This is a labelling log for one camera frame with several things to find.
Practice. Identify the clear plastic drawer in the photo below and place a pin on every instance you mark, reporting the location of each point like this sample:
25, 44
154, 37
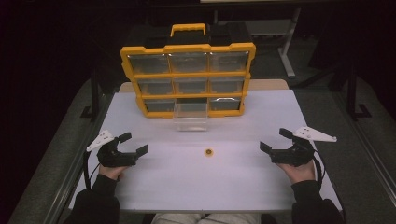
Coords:
190, 123

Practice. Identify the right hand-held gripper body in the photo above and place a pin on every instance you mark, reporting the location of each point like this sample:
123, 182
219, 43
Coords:
294, 154

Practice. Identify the person's left leg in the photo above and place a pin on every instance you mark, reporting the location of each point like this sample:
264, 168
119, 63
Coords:
176, 219

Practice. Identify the metal frame rail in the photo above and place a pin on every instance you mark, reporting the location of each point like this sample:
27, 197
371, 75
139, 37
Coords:
74, 174
375, 165

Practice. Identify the person's left hand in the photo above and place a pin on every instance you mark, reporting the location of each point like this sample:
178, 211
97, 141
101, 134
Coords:
111, 171

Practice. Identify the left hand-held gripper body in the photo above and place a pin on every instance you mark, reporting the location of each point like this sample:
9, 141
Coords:
113, 157

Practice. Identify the yellow black parts organizer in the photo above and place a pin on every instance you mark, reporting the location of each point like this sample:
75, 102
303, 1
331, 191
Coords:
186, 48

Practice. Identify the grid of clear organizer drawers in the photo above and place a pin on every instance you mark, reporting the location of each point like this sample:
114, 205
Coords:
149, 63

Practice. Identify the white desk frame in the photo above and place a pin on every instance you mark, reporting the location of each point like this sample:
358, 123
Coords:
289, 46

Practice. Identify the person's right hand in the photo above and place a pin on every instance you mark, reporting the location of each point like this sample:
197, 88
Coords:
300, 173

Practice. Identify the black metal stand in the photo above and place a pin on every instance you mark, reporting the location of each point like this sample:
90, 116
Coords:
94, 93
352, 93

